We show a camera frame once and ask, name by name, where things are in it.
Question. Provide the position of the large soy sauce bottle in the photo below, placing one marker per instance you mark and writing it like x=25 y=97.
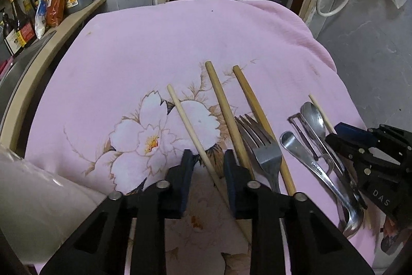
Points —
x=22 y=30

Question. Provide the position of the steel fork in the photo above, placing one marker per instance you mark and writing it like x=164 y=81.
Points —
x=267 y=155

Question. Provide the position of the small steel spoon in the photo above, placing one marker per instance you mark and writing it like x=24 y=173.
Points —
x=312 y=117

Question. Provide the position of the orange spice packet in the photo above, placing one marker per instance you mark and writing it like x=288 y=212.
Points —
x=58 y=1

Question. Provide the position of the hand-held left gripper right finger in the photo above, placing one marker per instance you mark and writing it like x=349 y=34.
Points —
x=229 y=178

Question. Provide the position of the dark bottle gold cap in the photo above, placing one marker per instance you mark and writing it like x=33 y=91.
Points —
x=27 y=2

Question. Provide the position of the beige kitchen counter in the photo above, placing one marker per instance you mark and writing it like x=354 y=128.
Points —
x=74 y=20

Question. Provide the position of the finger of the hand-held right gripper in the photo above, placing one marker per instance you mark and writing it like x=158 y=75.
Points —
x=352 y=132
x=373 y=184

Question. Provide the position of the thin light wooden chopstick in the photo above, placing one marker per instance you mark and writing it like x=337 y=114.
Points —
x=190 y=126
x=318 y=109

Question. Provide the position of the thick wooden chopstick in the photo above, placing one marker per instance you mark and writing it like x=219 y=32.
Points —
x=222 y=101
x=254 y=104

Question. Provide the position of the white and blue packet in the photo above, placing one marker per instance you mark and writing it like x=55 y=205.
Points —
x=41 y=20

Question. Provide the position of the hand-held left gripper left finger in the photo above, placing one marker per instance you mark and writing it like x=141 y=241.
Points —
x=186 y=172

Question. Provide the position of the large steel spoon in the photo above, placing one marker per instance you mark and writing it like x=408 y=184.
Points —
x=301 y=152

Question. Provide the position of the pink floral cloth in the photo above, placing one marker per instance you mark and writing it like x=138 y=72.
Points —
x=128 y=68

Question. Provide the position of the dark bottle white label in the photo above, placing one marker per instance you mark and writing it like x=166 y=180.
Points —
x=11 y=43

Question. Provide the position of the white plastic utensil holder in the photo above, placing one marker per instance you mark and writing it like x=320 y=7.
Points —
x=32 y=197

